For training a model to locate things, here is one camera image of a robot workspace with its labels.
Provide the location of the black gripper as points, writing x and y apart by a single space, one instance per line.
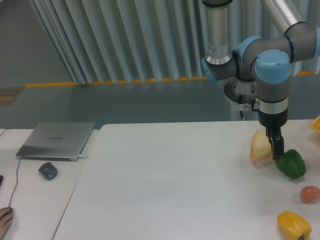
273 121

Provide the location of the triangular bread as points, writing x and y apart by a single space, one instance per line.
260 148

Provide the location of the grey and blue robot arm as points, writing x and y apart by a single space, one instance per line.
264 66

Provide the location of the yellow basket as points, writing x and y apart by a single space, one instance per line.
315 124

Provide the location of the person's hand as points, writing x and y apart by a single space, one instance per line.
5 220

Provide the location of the green bell pepper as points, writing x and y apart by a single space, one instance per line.
291 164

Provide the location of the brown egg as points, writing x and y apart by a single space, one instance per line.
310 194

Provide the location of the yellow bell pepper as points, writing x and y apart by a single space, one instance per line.
293 226

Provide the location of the white laptop plug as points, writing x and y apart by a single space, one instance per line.
81 156

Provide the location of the white corrugated partition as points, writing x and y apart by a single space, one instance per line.
128 41

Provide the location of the silver laptop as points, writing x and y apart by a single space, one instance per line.
59 141

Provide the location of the black computer mouse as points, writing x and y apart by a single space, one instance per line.
10 210

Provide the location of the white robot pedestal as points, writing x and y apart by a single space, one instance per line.
241 96

